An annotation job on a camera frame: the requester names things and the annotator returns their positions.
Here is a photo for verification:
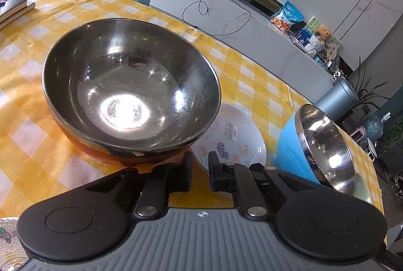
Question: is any white round stool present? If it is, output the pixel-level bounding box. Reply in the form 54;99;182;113
366;138;378;162

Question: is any blue snack bag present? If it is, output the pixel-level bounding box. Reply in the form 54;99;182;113
271;1;304;33

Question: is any blue water jug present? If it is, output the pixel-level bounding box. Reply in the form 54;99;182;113
363;112;391;143

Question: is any small white sticker plate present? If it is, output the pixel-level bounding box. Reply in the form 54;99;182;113
190;102;267;199

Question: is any pink small stand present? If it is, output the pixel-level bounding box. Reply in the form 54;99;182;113
350;126;367;143

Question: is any grey metal trash can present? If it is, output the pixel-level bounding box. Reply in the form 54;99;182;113
315;78;359;122

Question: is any black power cable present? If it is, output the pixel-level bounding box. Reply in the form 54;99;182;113
181;0;252;38

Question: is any brown teddy bear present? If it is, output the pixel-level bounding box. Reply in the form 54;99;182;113
315;24;332;44

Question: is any tall leafy plant right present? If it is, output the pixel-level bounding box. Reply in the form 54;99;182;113
338;58;389;127

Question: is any clear glass beaded plate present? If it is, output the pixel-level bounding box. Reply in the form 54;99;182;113
0;217;29;271

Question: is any blue steel bowl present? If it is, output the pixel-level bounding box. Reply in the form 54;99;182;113
275;104;356;195

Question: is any white tv cabinet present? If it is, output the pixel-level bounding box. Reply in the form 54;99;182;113
150;0;333;102

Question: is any black notebook with pen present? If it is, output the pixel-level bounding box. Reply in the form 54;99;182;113
0;0;36;29

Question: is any yellow checkered tablecloth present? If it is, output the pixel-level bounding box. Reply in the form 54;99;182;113
0;0;387;247

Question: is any orange steel bowl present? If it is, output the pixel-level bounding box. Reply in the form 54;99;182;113
42;18;221;167

